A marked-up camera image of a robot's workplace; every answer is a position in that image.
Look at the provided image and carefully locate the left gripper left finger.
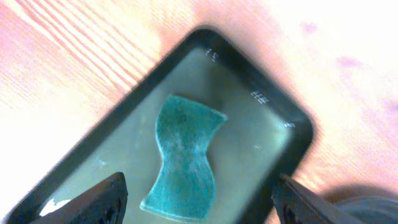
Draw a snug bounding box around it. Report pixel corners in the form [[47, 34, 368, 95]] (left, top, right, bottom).
[[31, 172, 128, 224]]

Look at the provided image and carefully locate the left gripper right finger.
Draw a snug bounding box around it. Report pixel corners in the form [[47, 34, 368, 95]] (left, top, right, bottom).
[[272, 174, 363, 224]]

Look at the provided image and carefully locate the green yellow scrub sponge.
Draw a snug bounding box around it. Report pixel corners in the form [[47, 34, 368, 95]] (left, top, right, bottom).
[[140, 95, 228, 222]]

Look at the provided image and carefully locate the black round serving tray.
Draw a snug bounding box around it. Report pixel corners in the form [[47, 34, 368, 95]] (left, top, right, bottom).
[[335, 196, 397, 224]]

